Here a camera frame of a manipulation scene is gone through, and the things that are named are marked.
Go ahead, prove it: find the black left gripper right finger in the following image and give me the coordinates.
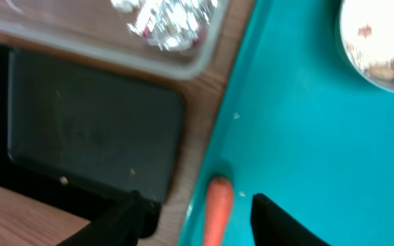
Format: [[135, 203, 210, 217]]
[[250, 193, 328, 246]]

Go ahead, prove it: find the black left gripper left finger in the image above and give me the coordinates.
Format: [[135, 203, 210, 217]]
[[58, 191, 161, 246]]

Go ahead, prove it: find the orange carrot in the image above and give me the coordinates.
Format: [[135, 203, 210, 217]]
[[203, 176, 234, 246]]

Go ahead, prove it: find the black tray bin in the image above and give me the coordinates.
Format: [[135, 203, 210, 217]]
[[0, 44, 184, 219]]

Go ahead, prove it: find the teal plastic tray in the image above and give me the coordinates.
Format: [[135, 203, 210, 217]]
[[179, 0, 394, 245]]

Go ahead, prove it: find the clear plastic bin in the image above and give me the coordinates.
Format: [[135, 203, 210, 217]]
[[0, 0, 229, 80]]

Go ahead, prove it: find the white bowl with crumbs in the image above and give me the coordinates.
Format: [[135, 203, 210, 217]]
[[335, 0, 394, 93]]

